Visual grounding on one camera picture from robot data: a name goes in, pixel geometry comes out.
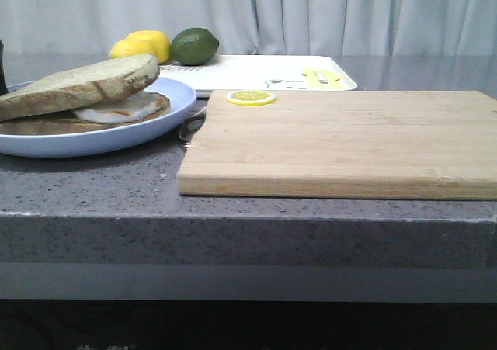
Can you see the lemon slice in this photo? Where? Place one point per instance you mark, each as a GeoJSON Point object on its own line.
{"type": "Point", "coordinates": [250, 97]}

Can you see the front yellow lemon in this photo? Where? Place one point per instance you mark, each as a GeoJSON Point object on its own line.
{"type": "Point", "coordinates": [131, 46]}

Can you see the yellow plastic fork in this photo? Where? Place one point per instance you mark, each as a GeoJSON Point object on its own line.
{"type": "Point", "coordinates": [312, 80]}

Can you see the wooden cutting board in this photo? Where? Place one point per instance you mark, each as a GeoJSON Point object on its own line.
{"type": "Point", "coordinates": [351, 144]}

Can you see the fried egg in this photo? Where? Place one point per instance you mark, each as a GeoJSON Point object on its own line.
{"type": "Point", "coordinates": [133, 108]}

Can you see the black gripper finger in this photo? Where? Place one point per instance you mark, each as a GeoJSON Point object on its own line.
{"type": "Point", "coordinates": [3, 86]}

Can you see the light blue plate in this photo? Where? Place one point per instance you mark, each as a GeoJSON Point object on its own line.
{"type": "Point", "coordinates": [182, 98]}

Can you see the yellow lemon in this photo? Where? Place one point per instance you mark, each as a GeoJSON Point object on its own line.
{"type": "Point", "coordinates": [151, 42]}
{"type": "Point", "coordinates": [131, 46]}

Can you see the metal cutting board handle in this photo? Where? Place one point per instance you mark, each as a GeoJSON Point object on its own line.
{"type": "Point", "coordinates": [191, 126]}

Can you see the white tray with bear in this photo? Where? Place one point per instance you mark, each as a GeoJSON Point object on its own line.
{"type": "Point", "coordinates": [273, 72]}

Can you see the bread slice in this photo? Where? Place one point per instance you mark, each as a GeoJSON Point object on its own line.
{"type": "Point", "coordinates": [105, 81]}
{"type": "Point", "coordinates": [62, 123]}

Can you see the yellow plastic knife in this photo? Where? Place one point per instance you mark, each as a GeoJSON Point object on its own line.
{"type": "Point", "coordinates": [333, 79]}

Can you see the grey curtain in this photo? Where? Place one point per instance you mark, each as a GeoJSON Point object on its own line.
{"type": "Point", "coordinates": [317, 27]}

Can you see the green lime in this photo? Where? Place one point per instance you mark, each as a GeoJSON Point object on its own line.
{"type": "Point", "coordinates": [194, 46]}

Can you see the rear yellow lemon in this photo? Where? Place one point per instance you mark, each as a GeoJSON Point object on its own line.
{"type": "Point", "coordinates": [151, 42]}

